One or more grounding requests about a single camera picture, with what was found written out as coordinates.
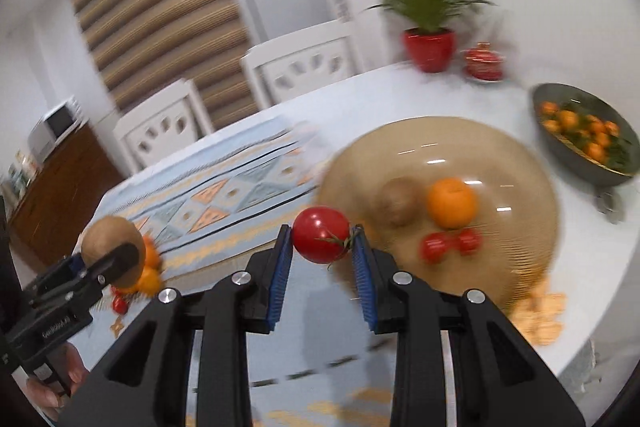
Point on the red lidded candy dish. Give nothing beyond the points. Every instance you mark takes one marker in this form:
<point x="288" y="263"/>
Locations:
<point x="483" y="63"/>

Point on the white chair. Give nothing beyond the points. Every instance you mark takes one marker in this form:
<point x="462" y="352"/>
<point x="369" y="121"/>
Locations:
<point x="300" y="62"/>
<point x="166" y="122"/>

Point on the large orange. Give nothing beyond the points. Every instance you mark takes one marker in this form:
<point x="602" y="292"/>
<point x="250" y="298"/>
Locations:
<point x="451" y="203"/>

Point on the striped brown curtain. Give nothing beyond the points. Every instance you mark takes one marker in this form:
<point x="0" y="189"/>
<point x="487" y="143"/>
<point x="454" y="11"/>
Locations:
<point x="140" y="47"/>

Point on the left hand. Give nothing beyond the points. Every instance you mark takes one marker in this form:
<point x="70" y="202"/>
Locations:
<point x="44" y="397"/>

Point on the small red tomato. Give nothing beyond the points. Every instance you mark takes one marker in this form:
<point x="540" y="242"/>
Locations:
<point x="469" y="242"/>
<point x="434" y="247"/>
<point x="120" y="305"/>

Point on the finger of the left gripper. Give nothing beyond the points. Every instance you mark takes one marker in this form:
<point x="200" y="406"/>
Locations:
<point x="111" y="267"/>

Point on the white chair left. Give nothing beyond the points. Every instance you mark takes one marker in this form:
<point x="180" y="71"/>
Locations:
<point x="166" y="122"/>

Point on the dark green bowl of tangerines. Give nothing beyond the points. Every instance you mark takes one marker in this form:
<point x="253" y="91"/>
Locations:
<point x="586" y="135"/>

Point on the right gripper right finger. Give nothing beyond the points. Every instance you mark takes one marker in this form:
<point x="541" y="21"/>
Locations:
<point x="459" y="360"/>

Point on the amber glass fruit bowl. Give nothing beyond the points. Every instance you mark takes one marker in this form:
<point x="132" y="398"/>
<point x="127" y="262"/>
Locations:
<point x="518" y="213"/>

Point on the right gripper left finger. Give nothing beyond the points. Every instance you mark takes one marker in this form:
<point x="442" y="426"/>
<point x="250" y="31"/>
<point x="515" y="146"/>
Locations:
<point x="143" y="379"/>

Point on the brown kiwi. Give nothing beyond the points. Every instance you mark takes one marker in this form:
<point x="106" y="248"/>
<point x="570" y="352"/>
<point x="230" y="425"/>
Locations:
<point x="398" y="202"/>
<point x="108" y="233"/>

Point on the white chair right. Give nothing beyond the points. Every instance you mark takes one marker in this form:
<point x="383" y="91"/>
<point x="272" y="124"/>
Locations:
<point x="300" y="62"/>

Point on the small red tomato on cloth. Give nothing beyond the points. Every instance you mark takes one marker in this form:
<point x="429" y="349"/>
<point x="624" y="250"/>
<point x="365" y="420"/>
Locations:
<point x="120" y="305"/>

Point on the orange on cloth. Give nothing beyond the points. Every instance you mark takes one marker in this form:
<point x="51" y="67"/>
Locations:
<point x="150" y="282"/>

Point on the brown wooden sideboard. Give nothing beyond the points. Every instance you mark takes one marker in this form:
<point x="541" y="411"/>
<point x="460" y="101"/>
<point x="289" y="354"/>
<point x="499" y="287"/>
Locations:
<point x="62" y="199"/>

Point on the blue patterned table cloth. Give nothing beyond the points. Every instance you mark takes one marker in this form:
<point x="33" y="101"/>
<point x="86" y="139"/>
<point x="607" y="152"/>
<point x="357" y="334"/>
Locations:
<point x="216" y="204"/>

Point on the white microwave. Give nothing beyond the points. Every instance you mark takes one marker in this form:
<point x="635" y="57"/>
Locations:
<point x="53" y="128"/>

